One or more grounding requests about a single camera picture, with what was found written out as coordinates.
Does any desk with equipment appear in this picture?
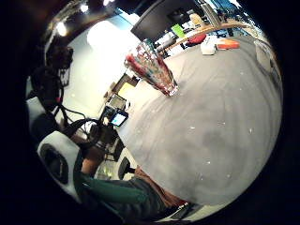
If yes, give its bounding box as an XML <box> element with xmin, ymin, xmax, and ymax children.
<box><xmin>98</xmin><ymin>73</ymin><xmax>139</xmax><ymax>126</ymax></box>

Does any tablet with lit screen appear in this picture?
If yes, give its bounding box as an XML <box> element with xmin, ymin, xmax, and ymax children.
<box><xmin>110</xmin><ymin>110</ymin><xmax>129</xmax><ymax>128</ymax></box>

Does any colourful patterned glass vase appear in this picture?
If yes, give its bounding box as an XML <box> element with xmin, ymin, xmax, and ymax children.
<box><xmin>124</xmin><ymin>38</ymin><xmax>180</xmax><ymax>98</ymax></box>

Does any dark monitor screen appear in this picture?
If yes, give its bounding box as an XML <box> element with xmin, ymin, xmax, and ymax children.
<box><xmin>130</xmin><ymin>0</ymin><xmax>204</xmax><ymax>43</ymax></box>

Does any green sheet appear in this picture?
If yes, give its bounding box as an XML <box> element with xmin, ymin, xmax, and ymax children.
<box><xmin>171</xmin><ymin>23</ymin><xmax>187</xmax><ymax>39</ymax></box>

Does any black office chair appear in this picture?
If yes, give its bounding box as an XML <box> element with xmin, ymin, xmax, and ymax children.
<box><xmin>117</xmin><ymin>156</ymin><xmax>136</xmax><ymax>181</ymax></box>

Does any red bag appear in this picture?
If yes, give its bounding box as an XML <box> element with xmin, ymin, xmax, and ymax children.
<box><xmin>187</xmin><ymin>33</ymin><xmax>208</xmax><ymax>46</ymax></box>

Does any white box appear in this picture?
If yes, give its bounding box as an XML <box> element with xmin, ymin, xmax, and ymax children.
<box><xmin>200</xmin><ymin>35</ymin><xmax>218</xmax><ymax>56</ymax></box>

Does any curved wooden counter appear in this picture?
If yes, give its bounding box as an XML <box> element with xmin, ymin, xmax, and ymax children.
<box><xmin>164</xmin><ymin>19</ymin><xmax>255</xmax><ymax>51</ymax></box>

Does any the person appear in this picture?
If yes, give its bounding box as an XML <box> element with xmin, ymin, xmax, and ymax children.
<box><xmin>78</xmin><ymin>164</ymin><xmax>196</xmax><ymax>223</ymax></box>

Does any orange flat packet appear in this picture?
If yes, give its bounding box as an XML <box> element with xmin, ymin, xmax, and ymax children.
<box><xmin>216</xmin><ymin>37</ymin><xmax>241</xmax><ymax>51</ymax></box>

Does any black cable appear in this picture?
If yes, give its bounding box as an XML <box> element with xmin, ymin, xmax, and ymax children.
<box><xmin>54</xmin><ymin>102</ymin><xmax>104</xmax><ymax>148</ymax></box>

